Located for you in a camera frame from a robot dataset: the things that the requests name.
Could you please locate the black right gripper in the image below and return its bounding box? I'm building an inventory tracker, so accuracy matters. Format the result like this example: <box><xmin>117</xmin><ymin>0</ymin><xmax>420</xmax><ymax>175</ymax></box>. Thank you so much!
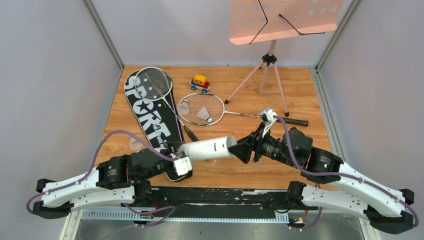
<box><xmin>227</xmin><ymin>122</ymin><xmax>299</xmax><ymax>169</ymax></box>

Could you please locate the white shuttlecock tube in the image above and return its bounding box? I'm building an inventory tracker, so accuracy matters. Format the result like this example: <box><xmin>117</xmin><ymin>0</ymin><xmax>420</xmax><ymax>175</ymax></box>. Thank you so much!
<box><xmin>178</xmin><ymin>135</ymin><xmax>237</xmax><ymax>161</ymax></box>

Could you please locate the shuttlecock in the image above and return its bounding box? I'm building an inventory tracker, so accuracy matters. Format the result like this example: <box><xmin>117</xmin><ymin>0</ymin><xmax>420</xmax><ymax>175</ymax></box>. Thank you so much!
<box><xmin>196</xmin><ymin>106</ymin><xmax>213</xmax><ymax>123</ymax></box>
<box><xmin>177</xmin><ymin>99</ymin><xmax>190</xmax><ymax>116</ymax></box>
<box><xmin>129</xmin><ymin>136</ymin><xmax>144</xmax><ymax>152</ymax></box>

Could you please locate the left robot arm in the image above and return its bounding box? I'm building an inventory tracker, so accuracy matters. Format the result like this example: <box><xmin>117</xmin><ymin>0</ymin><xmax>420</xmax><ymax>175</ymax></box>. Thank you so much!
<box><xmin>32</xmin><ymin>148</ymin><xmax>192</xmax><ymax>219</ymax></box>

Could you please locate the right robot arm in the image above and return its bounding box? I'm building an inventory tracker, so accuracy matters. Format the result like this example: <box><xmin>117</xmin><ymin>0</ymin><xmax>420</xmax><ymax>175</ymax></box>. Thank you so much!
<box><xmin>228</xmin><ymin>123</ymin><xmax>419</xmax><ymax>235</ymax></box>

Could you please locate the white racket on table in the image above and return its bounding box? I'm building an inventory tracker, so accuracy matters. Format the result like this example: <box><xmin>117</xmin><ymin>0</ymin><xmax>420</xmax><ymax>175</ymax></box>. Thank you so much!
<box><xmin>177</xmin><ymin>92</ymin><xmax>310</xmax><ymax>128</ymax></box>

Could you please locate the black racket cover bag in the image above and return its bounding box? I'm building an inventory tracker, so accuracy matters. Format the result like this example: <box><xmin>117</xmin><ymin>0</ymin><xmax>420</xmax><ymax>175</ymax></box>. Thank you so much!
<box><xmin>123</xmin><ymin>68</ymin><xmax>194</xmax><ymax>183</ymax></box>

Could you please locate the white racket on bag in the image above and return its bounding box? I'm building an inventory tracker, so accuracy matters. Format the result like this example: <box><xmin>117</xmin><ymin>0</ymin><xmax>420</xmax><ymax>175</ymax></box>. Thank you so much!
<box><xmin>133</xmin><ymin>66</ymin><xmax>199</xmax><ymax>142</ymax></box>

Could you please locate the colourful toy car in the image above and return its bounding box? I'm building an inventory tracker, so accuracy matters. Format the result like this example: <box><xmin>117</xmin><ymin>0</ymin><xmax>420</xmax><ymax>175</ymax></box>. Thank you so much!
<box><xmin>190</xmin><ymin>74</ymin><xmax>211</xmax><ymax>94</ymax></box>

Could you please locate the pink music stand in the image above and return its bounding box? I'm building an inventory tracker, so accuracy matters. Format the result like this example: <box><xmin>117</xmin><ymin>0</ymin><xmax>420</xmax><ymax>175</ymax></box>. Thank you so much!
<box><xmin>224</xmin><ymin>0</ymin><xmax>344</xmax><ymax>117</ymax></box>

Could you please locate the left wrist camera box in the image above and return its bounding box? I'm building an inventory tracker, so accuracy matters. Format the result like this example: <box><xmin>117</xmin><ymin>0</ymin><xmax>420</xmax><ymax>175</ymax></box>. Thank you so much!
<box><xmin>173</xmin><ymin>156</ymin><xmax>193</xmax><ymax>176</ymax></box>

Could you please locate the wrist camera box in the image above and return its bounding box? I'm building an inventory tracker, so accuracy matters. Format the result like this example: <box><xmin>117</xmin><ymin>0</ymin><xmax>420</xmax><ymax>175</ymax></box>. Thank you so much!
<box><xmin>258</xmin><ymin>107</ymin><xmax>278</xmax><ymax>123</ymax></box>
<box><xmin>173</xmin><ymin>156</ymin><xmax>193</xmax><ymax>176</ymax></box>

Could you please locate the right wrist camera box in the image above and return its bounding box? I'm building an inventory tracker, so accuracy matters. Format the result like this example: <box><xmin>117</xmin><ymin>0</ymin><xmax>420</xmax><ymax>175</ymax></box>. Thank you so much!
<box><xmin>258</xmin><ymin>107</ymin><xmax>278</xmax><ymax>123</ymax></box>

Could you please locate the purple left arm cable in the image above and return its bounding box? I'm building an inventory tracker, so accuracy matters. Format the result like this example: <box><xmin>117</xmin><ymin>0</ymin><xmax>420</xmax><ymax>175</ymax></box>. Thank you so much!
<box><xmin>25</xmin><ymin>129</ymin><xmax>183</xmax><ymax>215</ymax></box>

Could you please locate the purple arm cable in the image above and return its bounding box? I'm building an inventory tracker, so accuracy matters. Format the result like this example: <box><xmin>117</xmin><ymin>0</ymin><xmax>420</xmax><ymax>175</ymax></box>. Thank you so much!
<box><xmin>25</xmin><ymin>129</ymin><xmax>183</xmax><ymax>215</ymax></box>
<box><xmin>272</xmin><ymin>115</ymin><xmax>420</xmax><ymax>229</ymax></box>

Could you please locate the grey slotted cable duct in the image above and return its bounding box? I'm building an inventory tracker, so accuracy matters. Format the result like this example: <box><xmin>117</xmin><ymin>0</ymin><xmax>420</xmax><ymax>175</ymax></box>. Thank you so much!
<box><xmin>80</xmin><ymin>208</ymin><xmax>290</xmax><ymax>224</ymax></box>

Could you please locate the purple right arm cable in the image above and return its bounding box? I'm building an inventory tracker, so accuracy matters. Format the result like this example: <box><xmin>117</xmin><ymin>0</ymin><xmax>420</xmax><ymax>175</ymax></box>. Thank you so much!
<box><xmin>272</xmin><ymin>115</ymin><xmax>420</xmax><ymax>229</ymax></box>

